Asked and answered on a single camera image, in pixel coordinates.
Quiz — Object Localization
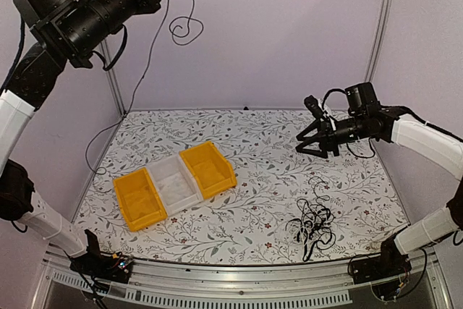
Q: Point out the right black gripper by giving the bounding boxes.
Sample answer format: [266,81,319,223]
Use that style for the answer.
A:
[297,114,368,158]

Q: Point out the thin black cable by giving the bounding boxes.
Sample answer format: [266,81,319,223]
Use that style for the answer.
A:
[85,0,205,176]

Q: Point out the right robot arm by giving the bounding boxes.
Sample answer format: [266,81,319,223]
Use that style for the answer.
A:
[296,82,462,277]

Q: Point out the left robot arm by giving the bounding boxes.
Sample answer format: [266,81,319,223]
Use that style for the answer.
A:
[1,0,161,276]

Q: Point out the floral table cloth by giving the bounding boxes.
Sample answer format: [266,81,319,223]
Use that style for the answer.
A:
[75,110,408,265]

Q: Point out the far yellow plastic bin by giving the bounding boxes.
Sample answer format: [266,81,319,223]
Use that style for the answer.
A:
[179,141,237,200]

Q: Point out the yellow plastic bin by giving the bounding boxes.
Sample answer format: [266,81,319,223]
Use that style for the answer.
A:
[179,141,237,200]
[113,168,167,232]

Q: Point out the white translucent plastic bin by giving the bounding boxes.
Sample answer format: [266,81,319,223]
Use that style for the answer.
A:
[146,155,203,216]

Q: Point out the near yellow plastic bin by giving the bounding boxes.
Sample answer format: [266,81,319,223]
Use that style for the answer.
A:
[113,168,167,232]

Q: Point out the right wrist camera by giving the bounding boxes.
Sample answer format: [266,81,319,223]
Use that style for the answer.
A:
[304,95,335,127]

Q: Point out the left aluminium frame post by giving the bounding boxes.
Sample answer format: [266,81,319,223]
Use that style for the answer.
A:
[98,38,125,116]

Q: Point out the aluminium frame post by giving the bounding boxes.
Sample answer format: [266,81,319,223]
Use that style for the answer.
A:
[365,0,393,82]
[98,38,125,116]

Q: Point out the tangled black cable pile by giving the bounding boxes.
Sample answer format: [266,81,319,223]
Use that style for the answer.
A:
[285,174,337,263]

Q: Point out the right aluminium frame post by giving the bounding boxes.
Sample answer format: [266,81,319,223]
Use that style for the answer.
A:
[365,0,393,82]

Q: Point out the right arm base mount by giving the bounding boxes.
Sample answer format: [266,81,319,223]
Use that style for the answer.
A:
[347,235,412,302]

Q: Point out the front aluminium rail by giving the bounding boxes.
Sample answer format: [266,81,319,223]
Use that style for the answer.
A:
[31,247,453,308]

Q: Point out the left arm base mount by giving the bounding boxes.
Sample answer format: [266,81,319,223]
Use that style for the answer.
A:
[70,229,133,284]

